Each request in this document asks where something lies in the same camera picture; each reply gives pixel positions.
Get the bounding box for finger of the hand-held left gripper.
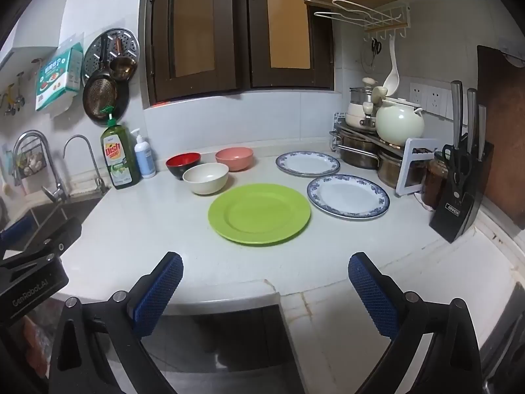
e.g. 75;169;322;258
0;217;83;260
0;214;32;244

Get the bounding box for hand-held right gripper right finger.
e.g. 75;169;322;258
348;251;485;394

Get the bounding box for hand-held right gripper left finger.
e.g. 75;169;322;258
48;251;184;394

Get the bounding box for blue patterned white plate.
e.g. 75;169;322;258
275;151;341;177
307;175;390;221

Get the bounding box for cream bowl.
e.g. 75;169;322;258
182;163;229;195

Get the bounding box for red bowl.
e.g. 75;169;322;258
166;152;202;181

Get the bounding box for pink bowl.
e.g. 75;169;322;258
215;147;254;172

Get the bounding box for steel sink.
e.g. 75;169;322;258
8;197;103;251

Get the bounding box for large chrome faucet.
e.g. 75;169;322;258
12;130;70;204

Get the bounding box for thin gooseneck faucet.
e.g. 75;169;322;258
63;135;108;193

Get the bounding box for green dish soap bottle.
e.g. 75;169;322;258
100;107;143;190

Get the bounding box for black knife block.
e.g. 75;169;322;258
429;142;495;244

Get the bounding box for white stand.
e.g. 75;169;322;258
395;137;437;198

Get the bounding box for white and blue pump bottle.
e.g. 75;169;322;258
130;128;157;180

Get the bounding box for green plate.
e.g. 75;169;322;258
208;183;312;247

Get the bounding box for small hanging utensil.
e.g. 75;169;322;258
2;84;15;116
14;72;26;109

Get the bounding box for glass jar with dark sauce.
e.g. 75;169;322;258
422;153;451;211

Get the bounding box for large steel pot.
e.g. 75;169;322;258
336;133;380;170

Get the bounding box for black strainer pan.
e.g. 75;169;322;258
82;36;131;127

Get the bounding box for black kitchen scissors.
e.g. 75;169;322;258
442;143;472;189

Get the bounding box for paper towel package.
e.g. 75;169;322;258
35;33;85;118

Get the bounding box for cream teapot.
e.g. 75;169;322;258
375;98;425;147

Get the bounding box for white pot with lid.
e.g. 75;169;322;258
345;77;388;131

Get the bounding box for checkered pot holder cloth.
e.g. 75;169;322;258
332;112;349;148

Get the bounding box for brass ladle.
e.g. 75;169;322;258
109;37;138;82

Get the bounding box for round metal steamer tray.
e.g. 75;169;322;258
82;27;140;87

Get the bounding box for brown cutting board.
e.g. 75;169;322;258
476;45;525;230

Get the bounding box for white ladle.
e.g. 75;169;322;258
383;35;400;95

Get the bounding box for wire sink caddy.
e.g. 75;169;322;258
12;140;46;177

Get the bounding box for steel saucepan with long handle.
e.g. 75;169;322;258
330;143;411;189

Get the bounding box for steel handled knife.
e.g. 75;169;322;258
450;81;466;148
478;104;487;152
467;88;478;148

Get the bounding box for white wire hanging rack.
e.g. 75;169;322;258
304;0;412;42

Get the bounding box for brown window frame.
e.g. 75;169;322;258
139;0;335;109

